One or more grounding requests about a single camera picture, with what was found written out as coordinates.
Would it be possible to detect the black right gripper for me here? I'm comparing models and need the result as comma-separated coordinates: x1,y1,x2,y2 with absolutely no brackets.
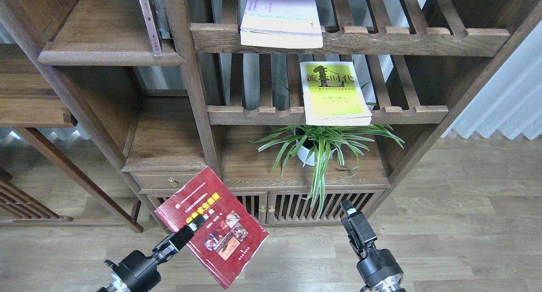
340,199,404,289

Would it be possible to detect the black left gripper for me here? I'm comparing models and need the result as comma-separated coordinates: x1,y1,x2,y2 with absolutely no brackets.
105,215,206,292

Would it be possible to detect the red paperback book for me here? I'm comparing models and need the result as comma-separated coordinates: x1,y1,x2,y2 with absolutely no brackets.
155,167,268,289

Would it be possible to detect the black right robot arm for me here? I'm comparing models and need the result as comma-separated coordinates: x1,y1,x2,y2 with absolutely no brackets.
340,199,405,292

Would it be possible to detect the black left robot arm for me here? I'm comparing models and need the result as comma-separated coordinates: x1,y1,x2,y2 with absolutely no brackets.
98,215,206,292

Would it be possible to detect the green spider plant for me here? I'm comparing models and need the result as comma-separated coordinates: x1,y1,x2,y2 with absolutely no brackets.
252,124,405,216

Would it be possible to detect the white plant pot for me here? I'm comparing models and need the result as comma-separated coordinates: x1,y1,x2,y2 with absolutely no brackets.
297,145,337,166

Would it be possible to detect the dark wooden bookshelf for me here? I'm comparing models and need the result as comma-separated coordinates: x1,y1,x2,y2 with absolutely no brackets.
1,0,541,226

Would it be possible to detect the yellow green paperback book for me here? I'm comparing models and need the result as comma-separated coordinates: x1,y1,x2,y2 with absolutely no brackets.
300,62,372,126

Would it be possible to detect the dark wooden slatted bench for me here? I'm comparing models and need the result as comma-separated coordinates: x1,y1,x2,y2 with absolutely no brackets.
0,168,73,225

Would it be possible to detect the white curtain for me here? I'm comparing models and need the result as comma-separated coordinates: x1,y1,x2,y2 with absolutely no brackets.
443,23,542,140

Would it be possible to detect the thin upright book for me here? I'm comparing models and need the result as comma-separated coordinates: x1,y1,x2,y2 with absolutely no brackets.
139,0,163,56

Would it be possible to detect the white lavender paperback book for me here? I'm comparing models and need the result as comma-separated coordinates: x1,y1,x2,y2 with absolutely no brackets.
240,0,323,49

